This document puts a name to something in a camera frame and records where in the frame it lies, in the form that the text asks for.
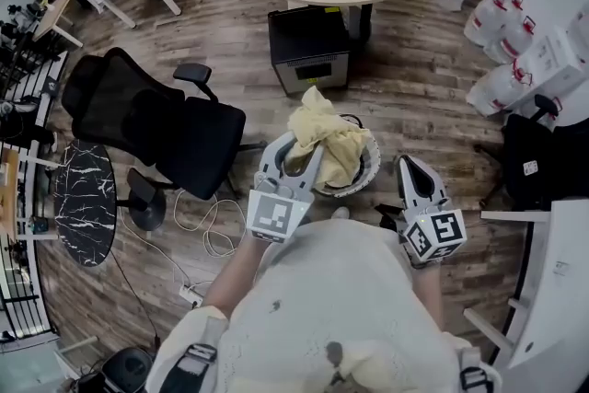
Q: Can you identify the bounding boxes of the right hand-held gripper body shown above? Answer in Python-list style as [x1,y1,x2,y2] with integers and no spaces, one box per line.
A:
[397,196,468,266]

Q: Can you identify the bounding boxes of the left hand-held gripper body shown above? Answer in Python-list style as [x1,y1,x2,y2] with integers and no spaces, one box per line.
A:
[246,173,316,245]

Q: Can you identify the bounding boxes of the white woven laundry basket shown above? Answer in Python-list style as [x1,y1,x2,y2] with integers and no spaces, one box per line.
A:
[283,112,382,199]

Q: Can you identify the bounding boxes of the yellow clothes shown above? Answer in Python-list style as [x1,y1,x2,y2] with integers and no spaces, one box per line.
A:
[285,86,373,189]

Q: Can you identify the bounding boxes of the person's right forearm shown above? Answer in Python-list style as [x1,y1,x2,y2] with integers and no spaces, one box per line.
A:
[410,260,446,333]

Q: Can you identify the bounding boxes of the person's left forearm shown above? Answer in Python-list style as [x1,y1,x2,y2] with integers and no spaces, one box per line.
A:
[202,234,272,319]

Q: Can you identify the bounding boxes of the black mesh office chair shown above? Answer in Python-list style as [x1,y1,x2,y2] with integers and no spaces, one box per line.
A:
[61,46,268,202]

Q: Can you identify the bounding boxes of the person's white shirt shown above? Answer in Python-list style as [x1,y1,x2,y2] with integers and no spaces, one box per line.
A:
[144,218,502,393]

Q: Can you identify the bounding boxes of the white power strip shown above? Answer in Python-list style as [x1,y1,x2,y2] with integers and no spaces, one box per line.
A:
[178,283,204,308]

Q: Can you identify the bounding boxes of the white desk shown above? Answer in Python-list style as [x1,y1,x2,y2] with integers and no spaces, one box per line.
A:
[462,197,589,372]

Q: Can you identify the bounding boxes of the grey clip microphone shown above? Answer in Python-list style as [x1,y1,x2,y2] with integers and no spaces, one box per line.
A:
[325,341,345,368]

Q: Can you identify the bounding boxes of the group of clear water bottles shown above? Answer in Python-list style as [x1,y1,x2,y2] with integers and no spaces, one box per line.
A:
[432,0,563,125]

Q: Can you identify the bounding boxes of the white water dispenser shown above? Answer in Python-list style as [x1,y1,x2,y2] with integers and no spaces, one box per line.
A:
[505,25,589,111]

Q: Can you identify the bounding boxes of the black marble round table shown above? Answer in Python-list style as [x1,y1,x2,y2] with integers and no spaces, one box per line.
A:
[53,140,167,268]

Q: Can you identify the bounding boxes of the black backpack device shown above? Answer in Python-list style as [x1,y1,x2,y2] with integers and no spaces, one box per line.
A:
[77,345,156,393]

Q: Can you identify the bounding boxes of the wooden desk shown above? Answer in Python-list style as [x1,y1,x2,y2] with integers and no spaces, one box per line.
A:
[31,0,105,48]

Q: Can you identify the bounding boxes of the black metal railing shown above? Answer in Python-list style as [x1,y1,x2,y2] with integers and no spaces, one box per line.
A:
[0,36,70,341]

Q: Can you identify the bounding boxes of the coiled white cable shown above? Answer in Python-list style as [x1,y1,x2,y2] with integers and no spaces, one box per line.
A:
[172,188,249,259]

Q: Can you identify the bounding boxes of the person's right backpack strap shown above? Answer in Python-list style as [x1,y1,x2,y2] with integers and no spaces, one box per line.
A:
[457,347,496,393]

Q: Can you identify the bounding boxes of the person's backpack strap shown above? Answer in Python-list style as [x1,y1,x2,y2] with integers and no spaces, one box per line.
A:
[158,342,218,393]
[457,347,496,393]

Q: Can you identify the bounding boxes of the black cable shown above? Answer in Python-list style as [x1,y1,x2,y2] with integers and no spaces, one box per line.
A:
[108,250,162,351]

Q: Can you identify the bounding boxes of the person's left backpack strap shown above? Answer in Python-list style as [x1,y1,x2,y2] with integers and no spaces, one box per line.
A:
[158,342,218,393]

